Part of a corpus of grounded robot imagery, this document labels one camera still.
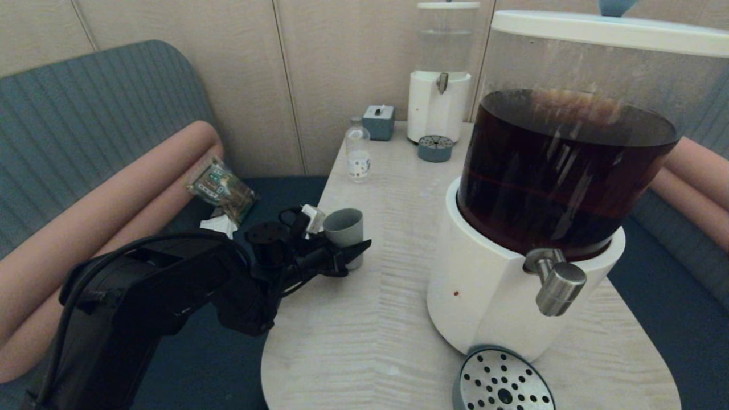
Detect grey ribbed sofa backrest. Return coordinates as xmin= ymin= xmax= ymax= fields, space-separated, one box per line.
xmin=624 ymin=74 xmax=729 ymax=311
xmin=0 ymin=39 xmax=220 ymax=410

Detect large white dispenser lid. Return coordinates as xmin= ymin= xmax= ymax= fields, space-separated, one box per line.
xmin=491 ymin=0 xmax=729 ymax=58

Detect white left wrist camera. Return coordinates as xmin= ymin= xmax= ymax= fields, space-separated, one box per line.
xmin=301 ymin=204 xmax=326 ymax=237

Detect large silver dispenser tap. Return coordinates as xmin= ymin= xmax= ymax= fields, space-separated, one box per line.
xmin=524 ymin=248 xmax=588 ymax=317

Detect pink bolster cushion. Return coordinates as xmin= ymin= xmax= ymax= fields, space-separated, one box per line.
xmin=649 ymin=166 xmax=729 ymax=254
xmin=0 ymin=120 xmax=223 ymax=345
xmin=0 ymin=142 xmax=227 ymax=384
xmin=664 ymin=136 xmax=729 ymax=212

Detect dark blue seat cushion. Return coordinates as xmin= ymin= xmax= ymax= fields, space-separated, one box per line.
xmin=607 ymin=216 xmax=729 ymax=410
xmin=131 ymin=175 xmax=331 ymax=410

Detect small clear water dispenser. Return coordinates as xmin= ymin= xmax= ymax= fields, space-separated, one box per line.
xmin=407 ymin=7 xmax=479 ymax=144

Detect small grey drip tray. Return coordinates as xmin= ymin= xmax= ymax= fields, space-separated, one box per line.
xmin=417 ymin=135 xmax=454 ymax=163

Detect white paper napkins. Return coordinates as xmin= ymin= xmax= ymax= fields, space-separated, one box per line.
xmin=199 ymin=208 xmax=239 ymax=239

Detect large dark-tea drink dispenser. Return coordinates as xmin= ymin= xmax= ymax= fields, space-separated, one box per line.
xmin=426 ymin=26 xmax=729 ymax=363

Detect large perforated metal drip tray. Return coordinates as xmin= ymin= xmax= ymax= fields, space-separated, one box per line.
xmin=453 ymin=345 xmax=556 ymax=410

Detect small grey box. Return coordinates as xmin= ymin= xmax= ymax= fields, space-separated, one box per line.
xmin=363 ymin=104 xmax=396 ymax=141

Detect clear plastic bottle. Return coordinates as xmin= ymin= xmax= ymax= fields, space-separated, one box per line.
xmin=345 ymin=116 xmax=372 ymax=183

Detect grey plastic cup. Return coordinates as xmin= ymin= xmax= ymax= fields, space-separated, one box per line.
xmin=323 ymin=208 xmax=365 ymax=270

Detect green snack package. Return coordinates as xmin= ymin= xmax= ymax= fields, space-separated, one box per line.
xmin=187 ymin=157 xmax=260 ymax=224

